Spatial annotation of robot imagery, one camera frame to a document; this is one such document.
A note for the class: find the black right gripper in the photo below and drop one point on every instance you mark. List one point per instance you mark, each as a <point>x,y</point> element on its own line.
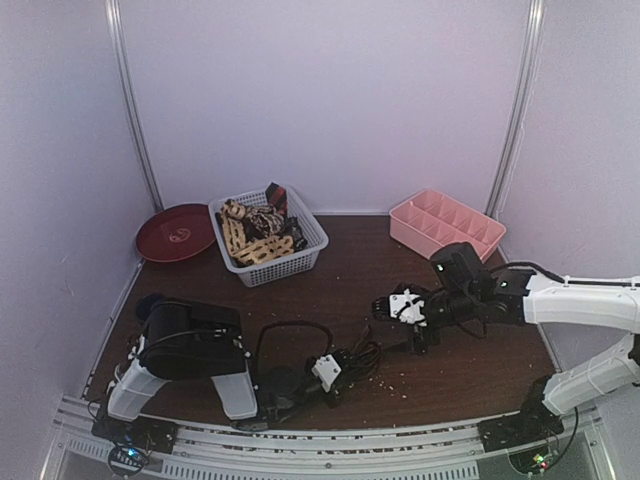
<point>386,307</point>

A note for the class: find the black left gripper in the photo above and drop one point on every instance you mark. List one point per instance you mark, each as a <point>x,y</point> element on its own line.
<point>337,389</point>

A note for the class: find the dark brown red patterned tie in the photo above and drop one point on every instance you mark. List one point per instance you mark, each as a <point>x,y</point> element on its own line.
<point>403,344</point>

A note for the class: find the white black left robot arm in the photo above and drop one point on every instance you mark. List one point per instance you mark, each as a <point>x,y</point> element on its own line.
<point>183,340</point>

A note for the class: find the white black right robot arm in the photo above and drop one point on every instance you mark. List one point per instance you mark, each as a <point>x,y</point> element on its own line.
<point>554,299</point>

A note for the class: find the grey plastic mesh basket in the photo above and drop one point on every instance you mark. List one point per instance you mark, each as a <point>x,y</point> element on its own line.
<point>309,240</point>

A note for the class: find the pink divided organizer box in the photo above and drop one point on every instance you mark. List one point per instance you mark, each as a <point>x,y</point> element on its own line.
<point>430,220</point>

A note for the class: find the yellow insect patterned tie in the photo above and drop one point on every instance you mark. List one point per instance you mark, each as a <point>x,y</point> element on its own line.
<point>245,249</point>

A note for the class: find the brown cream patterned tie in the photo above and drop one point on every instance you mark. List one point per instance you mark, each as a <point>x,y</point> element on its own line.
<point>263,221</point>

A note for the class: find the red black striped tie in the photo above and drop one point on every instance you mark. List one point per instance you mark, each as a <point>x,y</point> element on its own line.
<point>276,196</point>

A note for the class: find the dark red round plate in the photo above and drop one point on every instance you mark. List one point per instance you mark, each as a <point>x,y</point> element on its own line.
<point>175,234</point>

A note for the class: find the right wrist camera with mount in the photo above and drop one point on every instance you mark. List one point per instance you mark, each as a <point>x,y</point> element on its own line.
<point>405,305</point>

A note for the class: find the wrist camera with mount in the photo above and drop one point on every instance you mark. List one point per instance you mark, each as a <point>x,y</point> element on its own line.
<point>405,305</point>
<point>326,369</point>

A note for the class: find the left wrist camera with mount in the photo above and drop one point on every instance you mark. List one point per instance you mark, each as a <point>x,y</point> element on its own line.
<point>326,369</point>

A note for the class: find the front aluminium rail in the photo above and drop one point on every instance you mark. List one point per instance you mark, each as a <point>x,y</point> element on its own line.
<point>208,451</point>

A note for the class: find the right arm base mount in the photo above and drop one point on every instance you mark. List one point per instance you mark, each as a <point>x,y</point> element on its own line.
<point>534,422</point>

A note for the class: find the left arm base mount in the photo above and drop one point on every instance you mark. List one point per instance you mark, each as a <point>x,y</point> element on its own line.
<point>132,442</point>

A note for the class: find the right aluminium frame post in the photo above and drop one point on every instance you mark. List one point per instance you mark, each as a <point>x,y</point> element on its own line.
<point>522,93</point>

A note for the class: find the aluminium frame post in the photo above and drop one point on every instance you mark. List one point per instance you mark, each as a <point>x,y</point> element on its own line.
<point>522,93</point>
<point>117,34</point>

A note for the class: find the left aluminium frame post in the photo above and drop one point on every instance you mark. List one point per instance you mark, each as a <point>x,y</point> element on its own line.
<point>117,34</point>

